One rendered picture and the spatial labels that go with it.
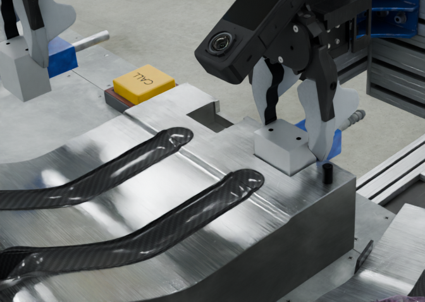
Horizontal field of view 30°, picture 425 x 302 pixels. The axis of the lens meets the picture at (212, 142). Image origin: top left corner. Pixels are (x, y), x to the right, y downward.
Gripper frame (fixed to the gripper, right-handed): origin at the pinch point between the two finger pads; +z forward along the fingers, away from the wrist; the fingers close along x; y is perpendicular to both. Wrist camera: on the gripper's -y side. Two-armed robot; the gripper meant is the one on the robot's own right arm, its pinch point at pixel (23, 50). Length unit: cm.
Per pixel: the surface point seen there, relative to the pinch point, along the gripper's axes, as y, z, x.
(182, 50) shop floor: 119, 95, 140
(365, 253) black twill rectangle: 9.2, 8.7, -41.8
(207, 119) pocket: 12.7, 7.9, -15.7
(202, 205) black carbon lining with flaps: 1.9, 6.9, -28.3
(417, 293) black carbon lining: 9.4, 9.8, -47.3
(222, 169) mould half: 6.3, 6.0, -26.2
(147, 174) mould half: 0.8, 6.5, -21.0
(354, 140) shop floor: 118, 95, 55
